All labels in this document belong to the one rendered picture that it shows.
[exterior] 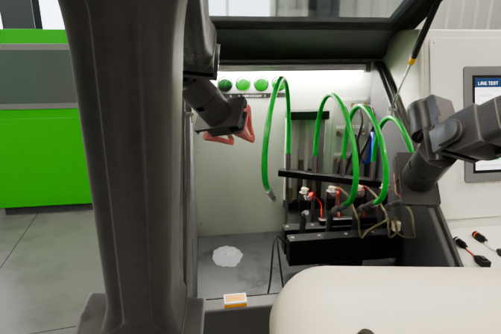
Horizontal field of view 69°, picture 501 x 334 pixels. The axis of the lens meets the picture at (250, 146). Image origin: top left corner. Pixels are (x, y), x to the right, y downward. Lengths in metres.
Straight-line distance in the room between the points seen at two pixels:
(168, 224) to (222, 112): 0.45
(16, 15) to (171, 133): 4.45
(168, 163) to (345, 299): 0.12
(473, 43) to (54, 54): 3.00
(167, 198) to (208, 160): 1.06
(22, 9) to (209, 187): 3.62
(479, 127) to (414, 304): 0.39
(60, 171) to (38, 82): 0.80
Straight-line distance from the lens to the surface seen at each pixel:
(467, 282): 0.24
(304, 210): 1.06
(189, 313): 0.34
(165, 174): 0.20
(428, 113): 0.66
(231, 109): 0.68
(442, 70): 1.23
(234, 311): 0.88
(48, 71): 3.51
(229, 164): 1.28
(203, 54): 0.50
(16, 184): 3.86
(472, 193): 1.29
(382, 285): 0.22
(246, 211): 1.36
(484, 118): 0.57
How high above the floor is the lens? 1.51
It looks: 16 degrees down
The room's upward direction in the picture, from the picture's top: straight up
